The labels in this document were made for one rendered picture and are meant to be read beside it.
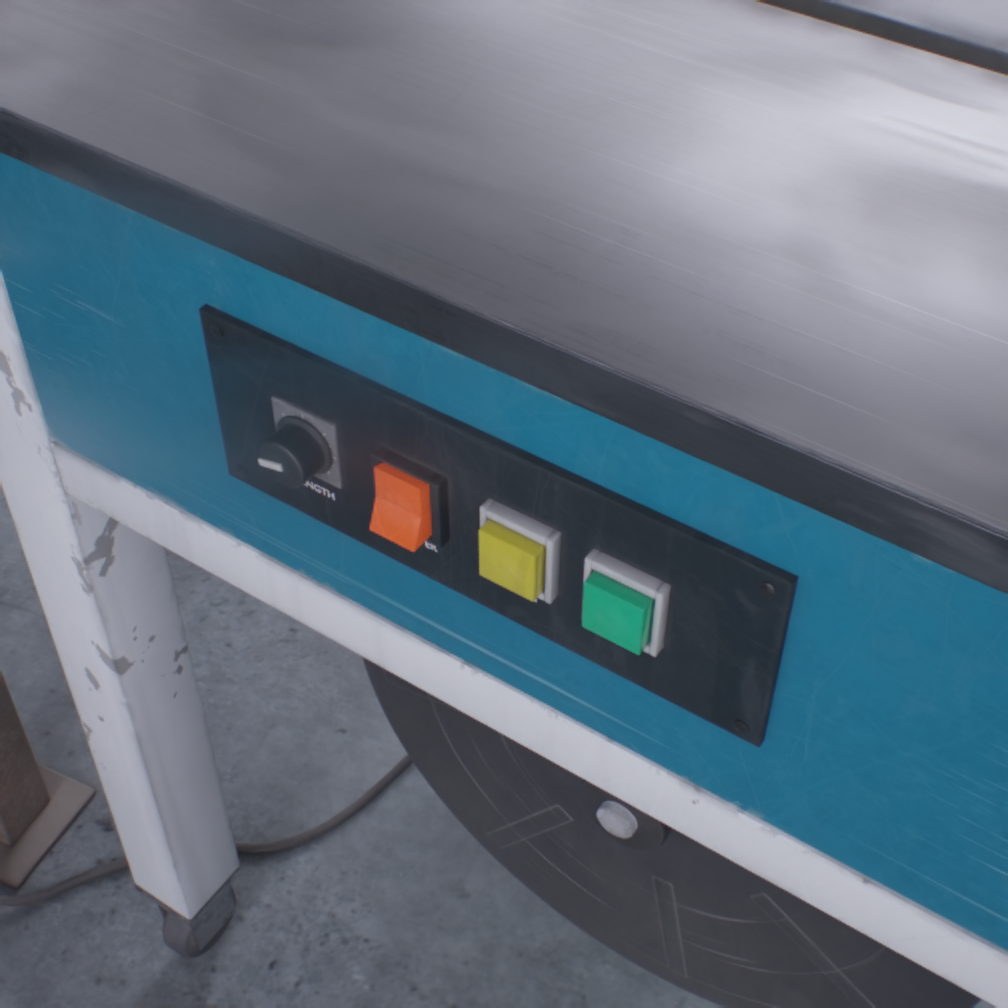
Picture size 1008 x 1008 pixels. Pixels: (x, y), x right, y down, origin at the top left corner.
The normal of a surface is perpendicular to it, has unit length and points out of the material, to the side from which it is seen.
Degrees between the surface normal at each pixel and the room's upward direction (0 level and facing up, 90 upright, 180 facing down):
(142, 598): 90
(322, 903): 0
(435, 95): 0
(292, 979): 0
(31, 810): 90
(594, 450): 90
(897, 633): 90
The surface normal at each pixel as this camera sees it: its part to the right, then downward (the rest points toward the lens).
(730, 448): -0.56, 0.59
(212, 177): 0.00, -0.70
